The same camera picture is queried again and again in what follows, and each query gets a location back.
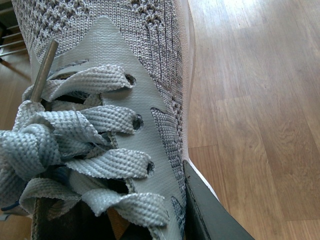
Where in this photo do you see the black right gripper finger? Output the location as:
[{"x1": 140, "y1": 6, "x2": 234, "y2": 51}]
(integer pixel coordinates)
[{"x1": 183, "y1": 160, "x2": 253, "y2": 240}]

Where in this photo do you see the grey knit sneaker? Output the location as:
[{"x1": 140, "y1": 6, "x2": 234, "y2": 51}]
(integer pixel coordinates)
[{"x1": 0, "y1": 0, "x2": 195, "y2": 240}]

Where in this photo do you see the black metal shoe rack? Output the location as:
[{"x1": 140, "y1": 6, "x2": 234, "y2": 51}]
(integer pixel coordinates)
[{"x1": 0, "y1": 0, "x2": 31, "y2": 80}]

